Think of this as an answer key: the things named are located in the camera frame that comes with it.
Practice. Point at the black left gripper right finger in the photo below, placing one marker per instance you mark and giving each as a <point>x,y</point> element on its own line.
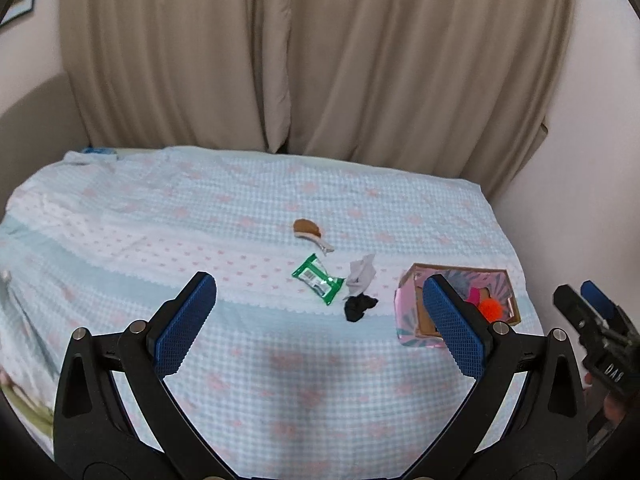
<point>524,417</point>

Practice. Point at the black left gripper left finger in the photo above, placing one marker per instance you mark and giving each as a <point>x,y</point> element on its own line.
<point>114,416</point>

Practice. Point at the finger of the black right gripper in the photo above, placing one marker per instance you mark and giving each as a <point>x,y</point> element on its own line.
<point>613,314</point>
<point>581,316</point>

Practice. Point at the orange pompom plush toy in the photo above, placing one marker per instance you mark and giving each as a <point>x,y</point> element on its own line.
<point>488,306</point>

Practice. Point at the white grey cloth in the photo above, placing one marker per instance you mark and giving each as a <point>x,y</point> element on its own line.
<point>361,274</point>

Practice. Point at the black sock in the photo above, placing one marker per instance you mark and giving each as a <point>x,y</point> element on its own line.
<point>356,307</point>

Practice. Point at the green wipes packet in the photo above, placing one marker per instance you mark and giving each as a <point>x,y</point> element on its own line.
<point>313,273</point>

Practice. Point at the grey fluffy plush sock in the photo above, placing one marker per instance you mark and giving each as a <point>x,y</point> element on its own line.
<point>460,284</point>

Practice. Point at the right hand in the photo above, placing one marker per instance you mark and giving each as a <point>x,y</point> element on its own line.
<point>614,409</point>

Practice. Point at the pink patterned cardboard box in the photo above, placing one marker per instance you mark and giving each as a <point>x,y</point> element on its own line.
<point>414,327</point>

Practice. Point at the beige curtain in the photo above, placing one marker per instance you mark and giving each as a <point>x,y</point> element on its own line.
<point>452,88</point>

